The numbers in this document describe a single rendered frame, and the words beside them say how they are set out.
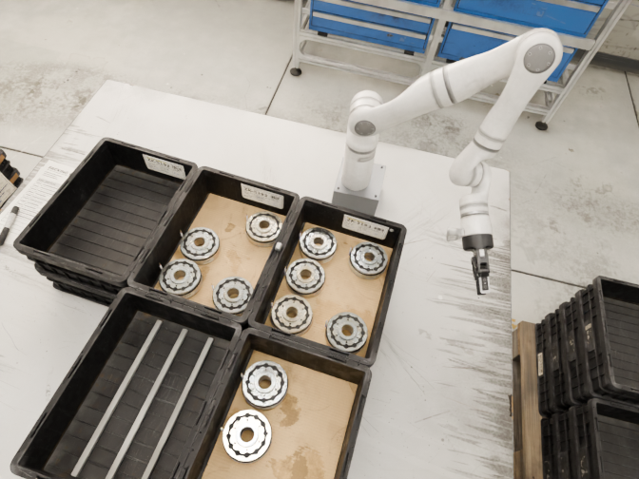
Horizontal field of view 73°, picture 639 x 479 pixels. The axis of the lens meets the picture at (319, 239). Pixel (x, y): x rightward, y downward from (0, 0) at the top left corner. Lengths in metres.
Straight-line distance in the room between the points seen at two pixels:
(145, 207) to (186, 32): 2.34
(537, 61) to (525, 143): 2.03
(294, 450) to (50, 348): 0.70
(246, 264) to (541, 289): 1.65
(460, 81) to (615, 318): 1.13
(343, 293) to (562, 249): 1.70
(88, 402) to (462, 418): 0.90
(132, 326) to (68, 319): 0.26
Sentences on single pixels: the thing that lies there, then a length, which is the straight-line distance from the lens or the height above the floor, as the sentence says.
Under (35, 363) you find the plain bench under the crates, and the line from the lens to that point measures 1.37.
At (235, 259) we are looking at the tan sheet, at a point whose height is 0.83.
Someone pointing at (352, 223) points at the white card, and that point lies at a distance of 1.20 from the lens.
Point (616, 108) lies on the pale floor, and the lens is 3.75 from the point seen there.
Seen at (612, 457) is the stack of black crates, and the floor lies 0.38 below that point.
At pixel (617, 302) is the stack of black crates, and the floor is 0.49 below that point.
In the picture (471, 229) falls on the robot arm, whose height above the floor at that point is 1.00.
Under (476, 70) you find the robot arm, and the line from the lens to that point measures 1.13.
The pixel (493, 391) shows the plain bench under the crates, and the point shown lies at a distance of 1.33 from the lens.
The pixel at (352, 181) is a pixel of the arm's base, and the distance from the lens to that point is 1.37.
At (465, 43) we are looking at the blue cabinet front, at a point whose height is 0.44.
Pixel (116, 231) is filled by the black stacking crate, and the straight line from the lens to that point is 1.32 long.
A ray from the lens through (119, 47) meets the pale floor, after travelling 3.47.
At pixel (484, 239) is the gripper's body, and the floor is 1.00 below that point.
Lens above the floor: 1.86
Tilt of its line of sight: 57 degrees down
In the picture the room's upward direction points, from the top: 9 degrees clockwise
